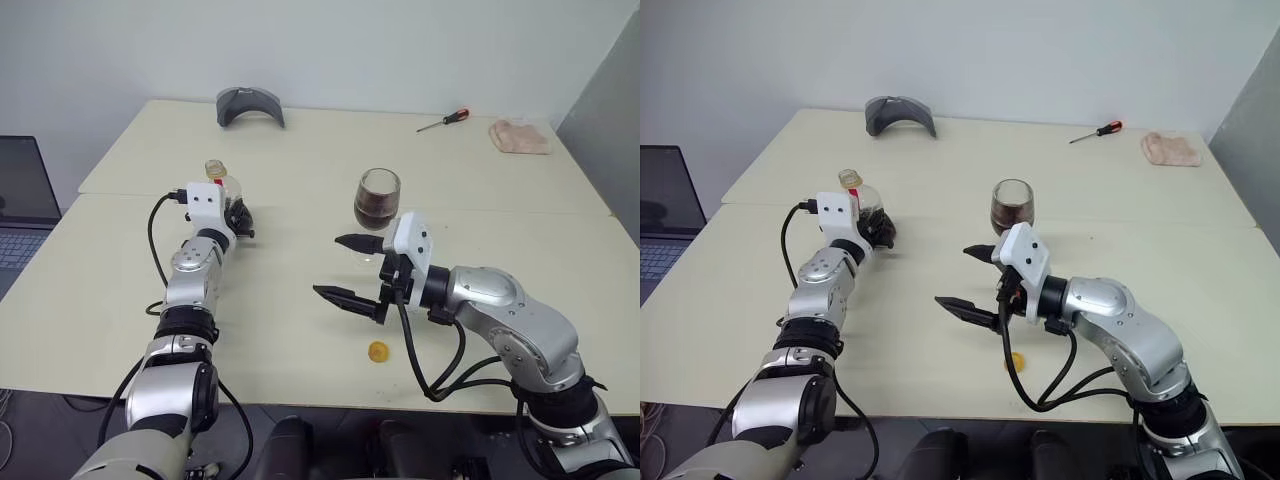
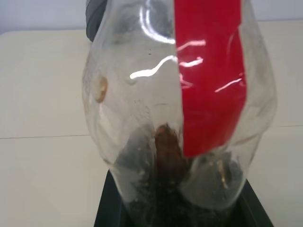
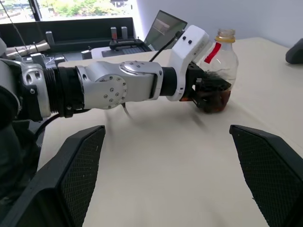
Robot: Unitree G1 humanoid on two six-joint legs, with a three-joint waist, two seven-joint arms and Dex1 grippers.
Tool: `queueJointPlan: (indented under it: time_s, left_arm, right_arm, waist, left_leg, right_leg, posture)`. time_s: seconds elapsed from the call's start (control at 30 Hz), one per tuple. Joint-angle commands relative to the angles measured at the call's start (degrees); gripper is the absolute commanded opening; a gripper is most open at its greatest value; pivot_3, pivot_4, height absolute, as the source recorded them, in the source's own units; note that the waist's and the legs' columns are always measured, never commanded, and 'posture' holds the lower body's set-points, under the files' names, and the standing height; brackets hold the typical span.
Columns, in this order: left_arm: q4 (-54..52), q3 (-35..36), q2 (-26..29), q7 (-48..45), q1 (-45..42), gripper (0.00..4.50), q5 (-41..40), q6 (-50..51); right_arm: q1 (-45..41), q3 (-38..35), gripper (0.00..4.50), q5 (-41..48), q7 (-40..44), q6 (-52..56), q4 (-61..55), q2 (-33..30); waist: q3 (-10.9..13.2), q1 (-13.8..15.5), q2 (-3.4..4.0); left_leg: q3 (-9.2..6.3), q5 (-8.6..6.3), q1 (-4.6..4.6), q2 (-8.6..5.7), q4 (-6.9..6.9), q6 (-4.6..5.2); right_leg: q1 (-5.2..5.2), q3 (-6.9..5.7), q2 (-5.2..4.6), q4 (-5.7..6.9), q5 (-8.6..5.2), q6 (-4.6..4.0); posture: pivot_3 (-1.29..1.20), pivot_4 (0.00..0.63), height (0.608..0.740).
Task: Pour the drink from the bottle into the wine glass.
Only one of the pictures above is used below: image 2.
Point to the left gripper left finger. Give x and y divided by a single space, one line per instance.
110 208

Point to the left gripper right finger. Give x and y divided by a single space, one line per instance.
254 210

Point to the clear bottle with red label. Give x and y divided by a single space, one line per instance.
154 94

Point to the grey curved plastic shell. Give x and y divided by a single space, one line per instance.
93 19

